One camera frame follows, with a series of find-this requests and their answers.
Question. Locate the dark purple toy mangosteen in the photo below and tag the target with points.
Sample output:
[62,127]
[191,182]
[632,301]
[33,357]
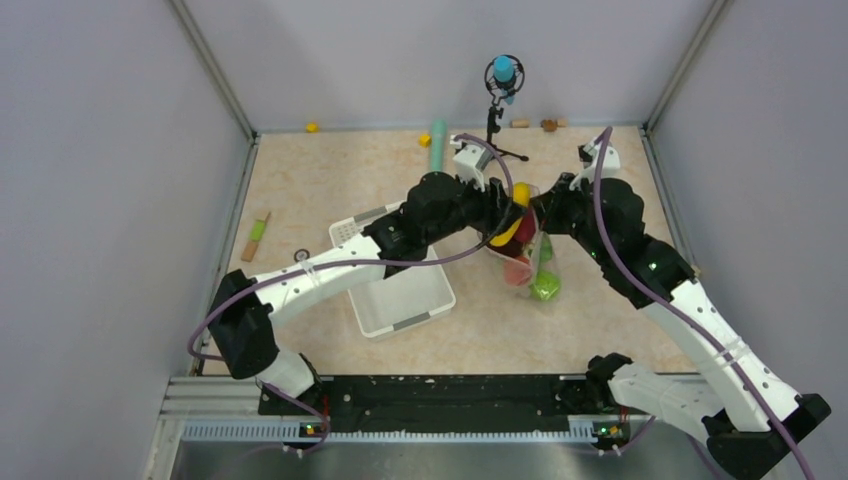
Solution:
[511,249]

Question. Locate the brown wooden block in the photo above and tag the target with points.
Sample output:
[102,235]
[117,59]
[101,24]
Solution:
[552,125]

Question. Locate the black tripod microphone stand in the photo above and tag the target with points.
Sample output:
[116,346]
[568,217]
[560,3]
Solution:
[495,114]

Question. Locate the dark red toy vegetable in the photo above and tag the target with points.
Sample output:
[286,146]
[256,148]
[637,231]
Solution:
[526,229]

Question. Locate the white perforated plastic basket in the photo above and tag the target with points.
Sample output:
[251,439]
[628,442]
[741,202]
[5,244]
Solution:
[406,300]

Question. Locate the clear pink zip top bag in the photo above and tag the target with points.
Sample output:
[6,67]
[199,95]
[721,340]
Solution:
[500,259]

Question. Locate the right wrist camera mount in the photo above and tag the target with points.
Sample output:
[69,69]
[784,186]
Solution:
[594,157]

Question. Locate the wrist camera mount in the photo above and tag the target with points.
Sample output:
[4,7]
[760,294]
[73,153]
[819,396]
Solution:
[594,157]
[470,161]

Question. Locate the green toy napa cabbage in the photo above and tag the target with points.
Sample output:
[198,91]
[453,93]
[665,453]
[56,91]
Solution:
[541,249]

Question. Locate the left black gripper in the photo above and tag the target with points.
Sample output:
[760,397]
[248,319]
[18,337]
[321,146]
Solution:
[498,211]

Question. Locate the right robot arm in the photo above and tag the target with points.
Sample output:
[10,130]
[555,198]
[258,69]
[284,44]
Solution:
[743,413]

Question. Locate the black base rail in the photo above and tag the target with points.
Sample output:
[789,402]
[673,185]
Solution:
[455,404]

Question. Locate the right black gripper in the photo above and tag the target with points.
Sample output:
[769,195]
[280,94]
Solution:
[548,204]

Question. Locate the blue microphone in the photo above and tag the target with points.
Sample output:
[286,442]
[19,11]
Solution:
[504,77]

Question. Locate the teal cylindrical toy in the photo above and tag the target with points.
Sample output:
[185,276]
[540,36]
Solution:
[438,134]

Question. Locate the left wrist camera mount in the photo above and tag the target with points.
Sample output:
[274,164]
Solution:
[470,161]

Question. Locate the green toy apple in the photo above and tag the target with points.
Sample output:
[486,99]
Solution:
[545,286]

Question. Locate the red toy apple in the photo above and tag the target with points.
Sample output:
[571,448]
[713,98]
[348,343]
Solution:
[518,272]

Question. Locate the green and wood toy knife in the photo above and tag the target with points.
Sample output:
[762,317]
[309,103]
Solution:
[255,235]

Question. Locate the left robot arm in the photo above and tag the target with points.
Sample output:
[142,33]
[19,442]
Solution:
[246,309]

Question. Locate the yellow toy banana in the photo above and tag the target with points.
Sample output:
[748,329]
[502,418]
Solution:
[521,195]

